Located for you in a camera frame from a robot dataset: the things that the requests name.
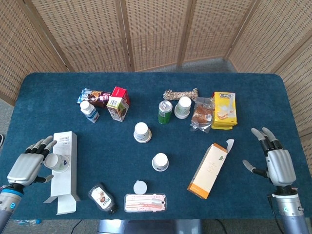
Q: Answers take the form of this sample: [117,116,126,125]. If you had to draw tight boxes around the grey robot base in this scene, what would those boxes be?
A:
[97,219,203,234]

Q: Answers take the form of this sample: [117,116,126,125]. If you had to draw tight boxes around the green brown drink carton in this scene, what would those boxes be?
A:
[106,97,130,122]

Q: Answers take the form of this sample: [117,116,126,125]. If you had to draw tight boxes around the pink razor blister pack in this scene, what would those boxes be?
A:
[123,193,167,213]

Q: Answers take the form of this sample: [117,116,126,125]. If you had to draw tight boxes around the brown chocolate snack wrapper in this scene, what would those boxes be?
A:
[77,87,112,108]

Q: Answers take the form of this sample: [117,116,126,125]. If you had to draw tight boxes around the red carton box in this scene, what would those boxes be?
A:
[111,86,131,105]

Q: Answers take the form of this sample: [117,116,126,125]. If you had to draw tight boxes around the braided rope bundle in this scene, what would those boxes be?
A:
[162,88,199,101]

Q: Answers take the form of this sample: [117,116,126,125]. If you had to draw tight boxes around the bread in clear bag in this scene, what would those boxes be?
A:
[190,97,215,134]

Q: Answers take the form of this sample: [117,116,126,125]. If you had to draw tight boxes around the clear pen with blue cap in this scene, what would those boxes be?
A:
[13,218,42,225]

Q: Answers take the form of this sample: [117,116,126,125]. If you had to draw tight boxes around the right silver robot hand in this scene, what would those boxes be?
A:
[242,127,297,187]

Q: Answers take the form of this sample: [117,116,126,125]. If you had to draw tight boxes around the yellow snack bag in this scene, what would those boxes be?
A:
[211,91,238,130]

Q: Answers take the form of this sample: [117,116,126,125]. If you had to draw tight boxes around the blue felt table cover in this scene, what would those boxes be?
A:
[0,72,312,221]

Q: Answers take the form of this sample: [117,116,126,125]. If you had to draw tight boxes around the long white carton box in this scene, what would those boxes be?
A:
[43,131,81,215]

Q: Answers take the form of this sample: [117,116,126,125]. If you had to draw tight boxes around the beige and orange carton box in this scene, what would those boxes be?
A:
[187,138,235,200]

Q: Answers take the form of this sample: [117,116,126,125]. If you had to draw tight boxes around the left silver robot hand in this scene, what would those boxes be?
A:
[6,136,58,187]

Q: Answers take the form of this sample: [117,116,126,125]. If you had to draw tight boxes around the paper cup with fern print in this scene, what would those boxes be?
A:
[43,153,70,174]
[152,153,169,171]

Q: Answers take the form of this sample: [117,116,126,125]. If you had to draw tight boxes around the white milk bottle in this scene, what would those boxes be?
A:
[79,100,100,124]

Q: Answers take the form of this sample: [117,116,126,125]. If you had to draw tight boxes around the stack of white paper cups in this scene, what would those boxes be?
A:
[174,96,192,119]

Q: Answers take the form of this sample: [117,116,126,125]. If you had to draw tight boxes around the dark sauce bottle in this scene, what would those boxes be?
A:
[87,183,117,215]

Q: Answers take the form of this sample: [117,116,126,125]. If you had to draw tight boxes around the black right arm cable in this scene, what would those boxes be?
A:
[267,194,287,234]

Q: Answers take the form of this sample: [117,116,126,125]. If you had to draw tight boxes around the paper cup with text print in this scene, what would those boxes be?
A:
[133,122,151,143]

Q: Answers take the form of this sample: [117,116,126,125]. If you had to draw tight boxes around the black floor cable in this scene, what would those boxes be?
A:
[214,218,231,234]
[60,219,83,234]

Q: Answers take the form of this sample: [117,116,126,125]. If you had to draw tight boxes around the wood rattan folding screen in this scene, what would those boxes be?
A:
[0,0,312,178]

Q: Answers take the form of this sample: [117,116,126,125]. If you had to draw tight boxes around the green drink can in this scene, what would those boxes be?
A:
[158,100,173,125]

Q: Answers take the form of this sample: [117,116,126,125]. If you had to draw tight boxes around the small jar with white lid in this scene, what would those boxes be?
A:
[133,180,148,195]

